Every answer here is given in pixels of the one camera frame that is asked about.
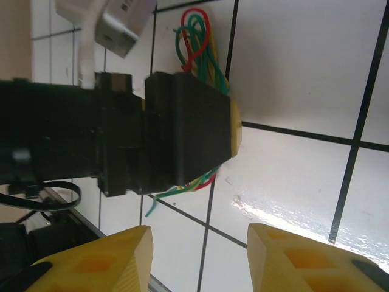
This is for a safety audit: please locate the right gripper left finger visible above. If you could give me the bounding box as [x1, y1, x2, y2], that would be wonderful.
[5, 224, 154, 292]

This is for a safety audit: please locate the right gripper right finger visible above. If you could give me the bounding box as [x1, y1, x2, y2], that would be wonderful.
[246, 223, 389, 292]

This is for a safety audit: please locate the green cable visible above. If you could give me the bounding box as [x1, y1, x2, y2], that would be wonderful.
[145, 13, 231, 218]

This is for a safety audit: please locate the red cable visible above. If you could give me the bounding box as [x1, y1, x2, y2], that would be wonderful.
[180, 8, 218, 192]

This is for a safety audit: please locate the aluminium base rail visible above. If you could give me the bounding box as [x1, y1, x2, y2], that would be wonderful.
[42, 187, 107, 240]

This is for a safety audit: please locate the thin black left wrist cable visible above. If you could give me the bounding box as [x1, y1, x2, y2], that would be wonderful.
[0, 181, 82, 211]

